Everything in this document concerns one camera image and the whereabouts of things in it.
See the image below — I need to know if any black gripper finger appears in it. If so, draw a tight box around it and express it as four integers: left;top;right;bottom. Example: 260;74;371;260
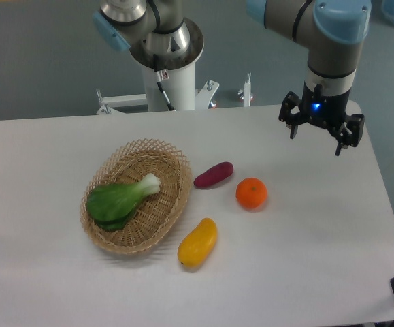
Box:
278;91;306;140
331;114;365;156

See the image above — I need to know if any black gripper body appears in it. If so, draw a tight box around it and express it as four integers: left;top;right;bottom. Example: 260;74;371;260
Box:
300;84;350;129

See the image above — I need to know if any orange fruit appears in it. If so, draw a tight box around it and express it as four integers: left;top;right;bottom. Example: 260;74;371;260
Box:
235;178;268;210

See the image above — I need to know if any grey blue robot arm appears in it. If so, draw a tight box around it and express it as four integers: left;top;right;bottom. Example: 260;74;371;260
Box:
93;1;371;150

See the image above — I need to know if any purple sweet potato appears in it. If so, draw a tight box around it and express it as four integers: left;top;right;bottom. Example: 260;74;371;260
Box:
193;161;234;189

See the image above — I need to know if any yellow mango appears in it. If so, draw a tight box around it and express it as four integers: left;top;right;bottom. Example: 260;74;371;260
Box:
177;217;218;268

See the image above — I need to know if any woven wicker basket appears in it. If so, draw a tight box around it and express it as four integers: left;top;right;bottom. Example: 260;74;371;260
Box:
80;139;192;255

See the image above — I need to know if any green bok choy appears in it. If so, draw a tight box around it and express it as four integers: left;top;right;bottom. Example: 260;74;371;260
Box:
86;173;161;232

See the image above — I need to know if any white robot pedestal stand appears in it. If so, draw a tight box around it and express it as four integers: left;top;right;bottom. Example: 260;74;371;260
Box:
95;18;255;116

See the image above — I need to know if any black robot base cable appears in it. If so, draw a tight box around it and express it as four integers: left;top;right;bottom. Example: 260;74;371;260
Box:
152;54;176;112

